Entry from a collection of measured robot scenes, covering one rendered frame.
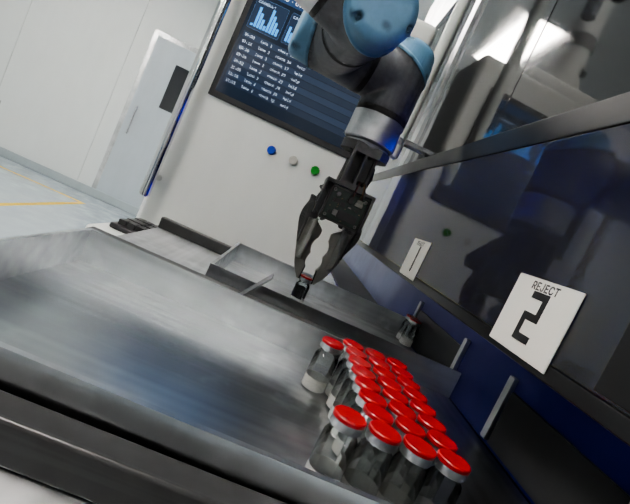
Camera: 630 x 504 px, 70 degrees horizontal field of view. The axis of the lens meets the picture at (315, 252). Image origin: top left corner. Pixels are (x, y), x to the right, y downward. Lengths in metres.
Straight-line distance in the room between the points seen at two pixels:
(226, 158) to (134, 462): 1.00
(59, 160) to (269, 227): 5.39
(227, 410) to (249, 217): 0.87
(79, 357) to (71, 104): 6.13
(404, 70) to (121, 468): 0.56
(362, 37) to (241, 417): 0.36
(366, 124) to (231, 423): 0.44
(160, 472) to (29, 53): 6.59
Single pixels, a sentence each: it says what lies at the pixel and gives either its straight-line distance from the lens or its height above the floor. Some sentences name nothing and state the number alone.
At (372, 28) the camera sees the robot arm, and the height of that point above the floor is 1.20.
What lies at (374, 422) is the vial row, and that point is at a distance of 0.28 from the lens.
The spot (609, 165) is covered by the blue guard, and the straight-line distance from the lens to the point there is 0.40.
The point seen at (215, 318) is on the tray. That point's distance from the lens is 0.47.
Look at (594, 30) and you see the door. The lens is 0.59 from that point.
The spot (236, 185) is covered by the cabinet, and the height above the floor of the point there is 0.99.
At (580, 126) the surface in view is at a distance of 0.47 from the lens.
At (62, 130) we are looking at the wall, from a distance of 6.42.
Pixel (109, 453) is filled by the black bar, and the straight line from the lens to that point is 0.22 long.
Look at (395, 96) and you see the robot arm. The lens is 0.64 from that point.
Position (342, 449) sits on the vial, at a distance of 0.27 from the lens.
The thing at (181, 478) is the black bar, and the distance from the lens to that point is 0.22.
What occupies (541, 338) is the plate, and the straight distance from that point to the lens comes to 0.36.
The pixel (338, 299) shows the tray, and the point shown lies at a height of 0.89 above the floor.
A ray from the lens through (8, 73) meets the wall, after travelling 6.81.
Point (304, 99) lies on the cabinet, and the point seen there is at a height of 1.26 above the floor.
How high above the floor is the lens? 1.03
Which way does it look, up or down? 5 degrees down
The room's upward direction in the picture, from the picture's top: 25 degrees clockwise
